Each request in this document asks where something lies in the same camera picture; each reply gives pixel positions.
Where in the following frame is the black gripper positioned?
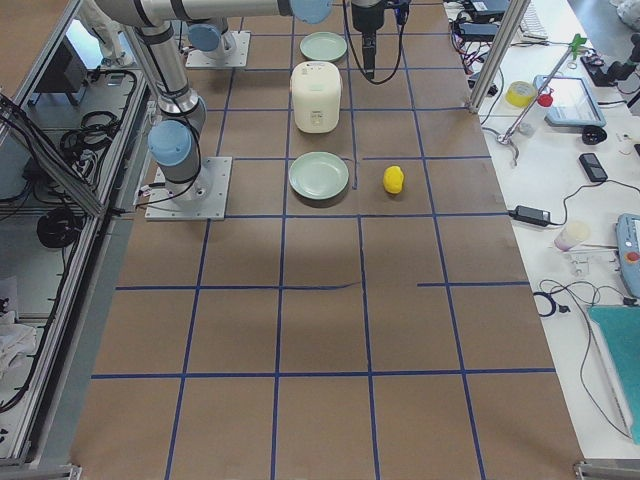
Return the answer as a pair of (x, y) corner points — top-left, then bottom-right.
(351, 0), (385, 80)

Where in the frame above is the cream rice cooker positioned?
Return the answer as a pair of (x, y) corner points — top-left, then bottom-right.
(290, 61), (342, 134)

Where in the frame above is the green plate near robot base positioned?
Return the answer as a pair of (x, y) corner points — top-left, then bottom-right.
(288, 152), (349, 201)

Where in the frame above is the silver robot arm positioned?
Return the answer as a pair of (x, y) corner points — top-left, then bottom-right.
(188, 17), (236, 59)
(97, 1), (332, 122)

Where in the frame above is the green plate far side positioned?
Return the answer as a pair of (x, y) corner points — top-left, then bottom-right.
(300, 32), (347, 62)

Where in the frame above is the yellow toy potato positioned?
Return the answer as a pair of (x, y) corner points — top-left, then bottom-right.
(382, 165), (405, 195)

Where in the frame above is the yellow tape roll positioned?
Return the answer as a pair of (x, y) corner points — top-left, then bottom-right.
(505, 81), (537, 108)

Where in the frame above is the metal stand rod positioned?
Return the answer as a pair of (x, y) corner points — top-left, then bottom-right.
(496, 34), (587, 145)

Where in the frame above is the blue tablet pendant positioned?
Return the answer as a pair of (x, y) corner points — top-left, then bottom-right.
(532, 76), (606, 127)

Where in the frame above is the black power adapter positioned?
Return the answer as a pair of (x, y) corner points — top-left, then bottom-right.
(508, 205), (551, 227)

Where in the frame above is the teal mat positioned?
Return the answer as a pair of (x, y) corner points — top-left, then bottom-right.
(589, 306), (639, 444)

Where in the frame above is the aluminium frame post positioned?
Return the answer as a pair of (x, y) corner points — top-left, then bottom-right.
(467, 0), (530, 113)

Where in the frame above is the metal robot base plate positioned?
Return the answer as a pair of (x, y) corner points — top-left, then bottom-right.
(145, 157), (232, 221)

